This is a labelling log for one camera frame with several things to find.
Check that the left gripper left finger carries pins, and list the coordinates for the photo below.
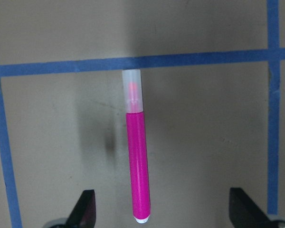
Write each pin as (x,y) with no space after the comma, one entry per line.
(83,214)

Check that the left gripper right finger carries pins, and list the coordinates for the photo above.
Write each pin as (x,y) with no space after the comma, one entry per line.
(244,212)

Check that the pink marker pen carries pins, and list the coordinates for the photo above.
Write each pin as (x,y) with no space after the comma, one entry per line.
(137,149)

